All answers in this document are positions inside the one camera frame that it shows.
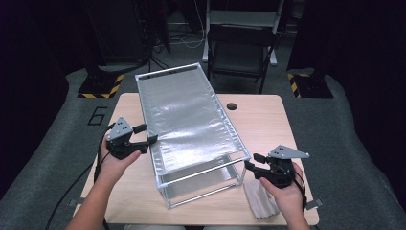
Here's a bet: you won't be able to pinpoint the thick black cable beside table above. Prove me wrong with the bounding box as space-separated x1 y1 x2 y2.
45 163 94 230

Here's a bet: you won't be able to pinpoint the person's left hand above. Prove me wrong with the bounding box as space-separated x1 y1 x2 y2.
95 136 143 190

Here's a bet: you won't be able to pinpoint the two-tier silver metal shelf rack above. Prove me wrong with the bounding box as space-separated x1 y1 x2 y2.
134 61 253 211

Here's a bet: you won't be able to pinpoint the white floor cable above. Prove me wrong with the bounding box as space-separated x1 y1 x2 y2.
176 0 206 50

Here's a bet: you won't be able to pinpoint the black floor cables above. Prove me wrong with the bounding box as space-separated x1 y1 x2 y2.
145 47 171 72

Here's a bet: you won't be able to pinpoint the right hand-held gripper black cable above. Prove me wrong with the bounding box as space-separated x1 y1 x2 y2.
292 171 308 213

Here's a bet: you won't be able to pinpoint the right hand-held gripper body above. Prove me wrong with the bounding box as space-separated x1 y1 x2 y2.
258 145 311 189

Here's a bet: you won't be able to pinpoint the beige quilted cloth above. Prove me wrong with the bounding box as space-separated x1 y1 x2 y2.
242 178 281 220

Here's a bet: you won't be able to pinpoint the dark cabinet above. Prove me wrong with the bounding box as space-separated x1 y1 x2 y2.
81 0 151 65

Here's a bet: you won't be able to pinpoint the hand-held gripper black cable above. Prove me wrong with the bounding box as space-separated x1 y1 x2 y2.
93 122 117 185
292 171 308 213

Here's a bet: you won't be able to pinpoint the person's right hand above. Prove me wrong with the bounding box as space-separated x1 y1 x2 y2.
259 162 306 222

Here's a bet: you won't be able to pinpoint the black folding chair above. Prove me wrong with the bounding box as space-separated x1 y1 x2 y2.
206 24 279 95

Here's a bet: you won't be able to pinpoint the left hand-held gripper black cable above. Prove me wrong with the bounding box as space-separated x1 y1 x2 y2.
93 122 117 185

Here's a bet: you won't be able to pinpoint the black yellow-striped stand base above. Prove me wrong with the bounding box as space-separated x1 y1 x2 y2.
77 65 125 100
286 68 335 100

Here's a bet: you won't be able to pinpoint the person's light trousers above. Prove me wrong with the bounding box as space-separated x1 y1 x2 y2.
123 224 260 230

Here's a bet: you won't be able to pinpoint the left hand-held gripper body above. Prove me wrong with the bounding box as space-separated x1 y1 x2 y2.
104 116 151 161

